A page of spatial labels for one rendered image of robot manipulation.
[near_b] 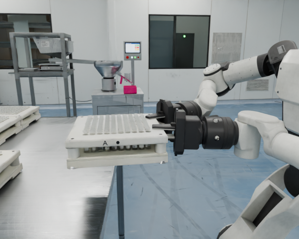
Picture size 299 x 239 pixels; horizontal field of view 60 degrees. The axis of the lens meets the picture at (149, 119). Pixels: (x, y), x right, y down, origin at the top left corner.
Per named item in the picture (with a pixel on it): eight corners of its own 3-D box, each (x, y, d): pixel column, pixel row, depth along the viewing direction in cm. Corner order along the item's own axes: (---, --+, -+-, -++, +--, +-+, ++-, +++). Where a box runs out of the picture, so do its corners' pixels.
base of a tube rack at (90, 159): (67, 169, 62) (66, 159, 61) (79, 136, 85) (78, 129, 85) (168, 162, 65) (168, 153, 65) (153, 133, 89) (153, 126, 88)
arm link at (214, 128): (178, 113, 64) (226, 114, 64) (173, 105, 73) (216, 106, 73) (175, 161, 67) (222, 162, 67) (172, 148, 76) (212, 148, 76)
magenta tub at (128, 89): (123, 94, 314) (123, 87, 312) (123, 92, 326) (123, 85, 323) (136, 93, 316) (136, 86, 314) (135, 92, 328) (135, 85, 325)
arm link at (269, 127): (229, 142, 73) (269, 160, 61) (232, 111, 70) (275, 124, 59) (247, 139, 75) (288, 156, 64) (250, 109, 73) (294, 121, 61)
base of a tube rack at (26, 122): (-27, 130, 131) (-28, 125, 130) (-2, 117, 154) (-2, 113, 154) (23, 129, 131) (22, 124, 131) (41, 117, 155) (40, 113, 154)
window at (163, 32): (148, 68, 589) (148, 13, 559) (148, 68, 590) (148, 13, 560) (207, 68, 606) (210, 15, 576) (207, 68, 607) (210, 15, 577)
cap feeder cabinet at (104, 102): (94, 155, 327) (90, 95, 307) (97, 140, 381) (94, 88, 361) (144, 152, 334) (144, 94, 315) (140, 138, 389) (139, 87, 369)
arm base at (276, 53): (270, 80, 110) (295, 65, 107) (287, 96, 99) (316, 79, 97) (258, 53, 102) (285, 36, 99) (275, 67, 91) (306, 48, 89)
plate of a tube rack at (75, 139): (65, 149, 61) (64, 141, 60) (78, 122, 84) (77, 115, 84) (168, 143, 64) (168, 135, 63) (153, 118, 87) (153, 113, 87)
